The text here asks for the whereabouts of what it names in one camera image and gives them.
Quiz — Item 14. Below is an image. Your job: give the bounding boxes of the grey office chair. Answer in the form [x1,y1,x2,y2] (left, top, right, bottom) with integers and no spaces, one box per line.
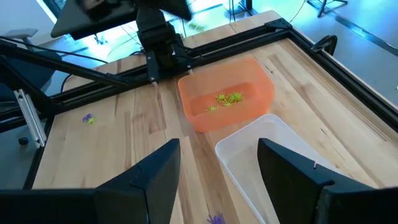
[0,27,63,105]

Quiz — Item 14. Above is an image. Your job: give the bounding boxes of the black frame clamp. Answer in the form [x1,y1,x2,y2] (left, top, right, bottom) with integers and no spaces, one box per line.
[310,34,338,57]

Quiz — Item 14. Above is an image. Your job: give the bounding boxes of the black aluminium table frame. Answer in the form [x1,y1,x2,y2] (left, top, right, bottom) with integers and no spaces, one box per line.
[0,17,398,190]

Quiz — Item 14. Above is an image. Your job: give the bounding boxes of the black tripod stand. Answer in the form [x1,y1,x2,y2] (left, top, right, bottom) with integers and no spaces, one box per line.
[306,0,349,18]

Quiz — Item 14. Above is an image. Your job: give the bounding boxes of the black beam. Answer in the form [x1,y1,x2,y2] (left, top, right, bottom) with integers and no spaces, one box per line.
[0,39,130,88]

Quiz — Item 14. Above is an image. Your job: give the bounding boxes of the orange plastic bin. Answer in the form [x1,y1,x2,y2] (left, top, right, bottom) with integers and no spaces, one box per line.
[177,57,275,134]

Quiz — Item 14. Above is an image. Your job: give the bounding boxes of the silver bracket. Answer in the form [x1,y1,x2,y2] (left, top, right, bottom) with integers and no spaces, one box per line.
[12,89,47,149]

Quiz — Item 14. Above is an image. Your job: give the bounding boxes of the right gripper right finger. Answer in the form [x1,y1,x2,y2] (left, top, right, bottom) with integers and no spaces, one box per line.
[257,138,398,224]

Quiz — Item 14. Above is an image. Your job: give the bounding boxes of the clear plastic bin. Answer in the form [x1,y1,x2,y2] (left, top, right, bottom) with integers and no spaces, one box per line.
[214,113,343,224]

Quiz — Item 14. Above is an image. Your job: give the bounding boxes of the grey side table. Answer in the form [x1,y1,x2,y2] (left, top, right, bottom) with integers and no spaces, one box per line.
[50,0,139,40]

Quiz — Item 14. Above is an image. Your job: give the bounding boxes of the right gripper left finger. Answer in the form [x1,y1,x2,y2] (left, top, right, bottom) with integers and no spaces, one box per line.
[0,138,182,224]

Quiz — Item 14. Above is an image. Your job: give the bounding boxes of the purple plastic spider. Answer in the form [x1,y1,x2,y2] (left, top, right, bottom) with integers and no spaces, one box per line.
[206,212,227,224]

